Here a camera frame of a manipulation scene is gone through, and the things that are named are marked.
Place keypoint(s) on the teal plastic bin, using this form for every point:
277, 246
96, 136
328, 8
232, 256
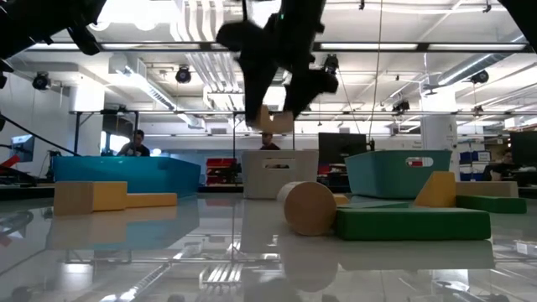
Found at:
377, 176

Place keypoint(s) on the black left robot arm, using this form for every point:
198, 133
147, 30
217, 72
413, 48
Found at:
25, 21

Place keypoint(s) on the small yellow cube block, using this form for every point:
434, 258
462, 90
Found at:
340, 199

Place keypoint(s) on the white plastic bin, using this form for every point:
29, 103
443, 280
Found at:
256, 180

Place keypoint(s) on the natural wood cylinder block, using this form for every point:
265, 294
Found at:
308, 209

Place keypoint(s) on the natural wood arch block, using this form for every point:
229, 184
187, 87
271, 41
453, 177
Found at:
277, 123

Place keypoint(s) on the blue plastic bin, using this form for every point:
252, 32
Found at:
126, 176

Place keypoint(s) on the red object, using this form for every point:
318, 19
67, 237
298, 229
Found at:
10, 161

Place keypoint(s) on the natural wood rectangular block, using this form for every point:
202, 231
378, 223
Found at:
486, 189

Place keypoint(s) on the natural wood cube block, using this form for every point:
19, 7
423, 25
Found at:
73, 199

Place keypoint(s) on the green rectangular wooden block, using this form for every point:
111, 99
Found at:
413, 224
491, 204
377, 205

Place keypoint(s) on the black computer monitor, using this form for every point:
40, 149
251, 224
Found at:
524, 149
340, 144

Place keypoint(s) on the red storage bins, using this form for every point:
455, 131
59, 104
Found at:
220, 163

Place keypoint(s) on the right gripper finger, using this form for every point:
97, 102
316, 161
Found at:
306, 90
258, 75

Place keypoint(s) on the black ceiling spotlight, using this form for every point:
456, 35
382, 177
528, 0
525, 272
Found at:
480, 77
331, 62
41, 81
183, 75
401, 106

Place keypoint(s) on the yellow rectangular wooden block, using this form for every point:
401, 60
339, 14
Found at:
110, 196
151, 200

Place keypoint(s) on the yellow wedge block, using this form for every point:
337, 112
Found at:
438, 193

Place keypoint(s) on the small lit computer monitor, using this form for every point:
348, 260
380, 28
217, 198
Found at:
23, 147

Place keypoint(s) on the blue storage bins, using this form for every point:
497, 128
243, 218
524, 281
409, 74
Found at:
470, 157

